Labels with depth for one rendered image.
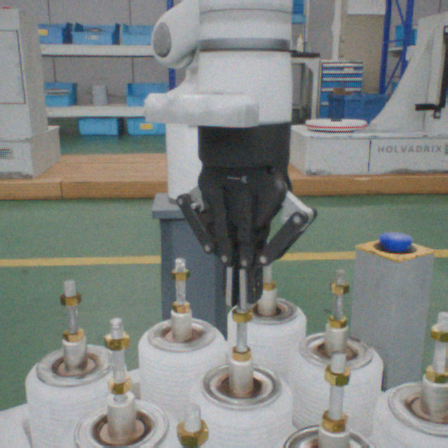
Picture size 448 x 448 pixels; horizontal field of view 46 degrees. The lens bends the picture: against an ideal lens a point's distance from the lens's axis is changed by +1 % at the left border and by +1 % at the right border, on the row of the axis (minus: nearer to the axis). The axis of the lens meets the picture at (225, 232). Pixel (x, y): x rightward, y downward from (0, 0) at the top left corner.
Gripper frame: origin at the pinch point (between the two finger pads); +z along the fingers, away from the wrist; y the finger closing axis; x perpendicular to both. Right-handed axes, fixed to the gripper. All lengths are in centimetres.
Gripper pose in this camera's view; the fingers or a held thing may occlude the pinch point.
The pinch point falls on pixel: (242, 284)
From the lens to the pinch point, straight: 46.7
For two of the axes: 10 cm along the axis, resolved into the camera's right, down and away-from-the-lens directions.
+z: 0.0, 9.6, 2.8
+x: -5.5, 2.3, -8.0
